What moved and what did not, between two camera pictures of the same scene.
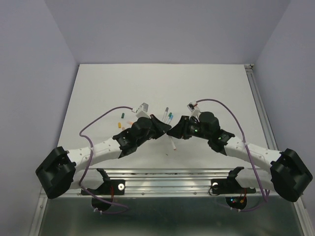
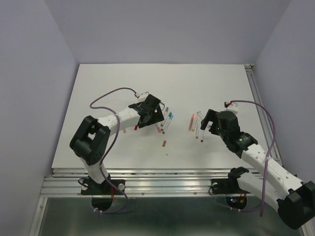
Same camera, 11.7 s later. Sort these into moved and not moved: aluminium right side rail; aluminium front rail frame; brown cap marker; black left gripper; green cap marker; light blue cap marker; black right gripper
Moved: brown cap marker; black right gripper; black left gripper
Not moved: aluminium front rail frame; light blue cap marker; green cap marker; aluminium right side rail
